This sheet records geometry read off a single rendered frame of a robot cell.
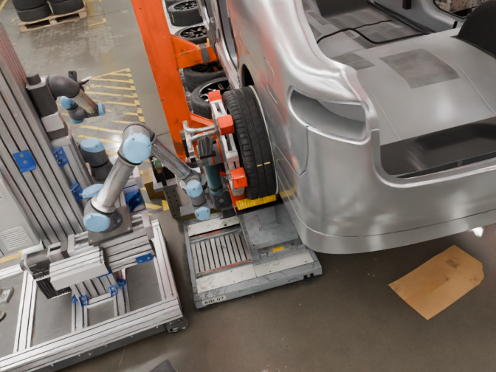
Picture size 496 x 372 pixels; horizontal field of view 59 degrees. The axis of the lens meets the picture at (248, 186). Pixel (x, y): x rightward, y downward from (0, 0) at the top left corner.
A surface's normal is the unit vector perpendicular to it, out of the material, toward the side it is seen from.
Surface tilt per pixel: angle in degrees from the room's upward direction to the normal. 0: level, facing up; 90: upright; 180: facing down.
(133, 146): 85
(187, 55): 90
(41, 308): 0
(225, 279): 0
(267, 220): 90
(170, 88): 90
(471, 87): 22
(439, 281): 2
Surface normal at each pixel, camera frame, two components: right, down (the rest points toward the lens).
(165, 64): 0.22, 0.56
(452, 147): -0.15, -0.79
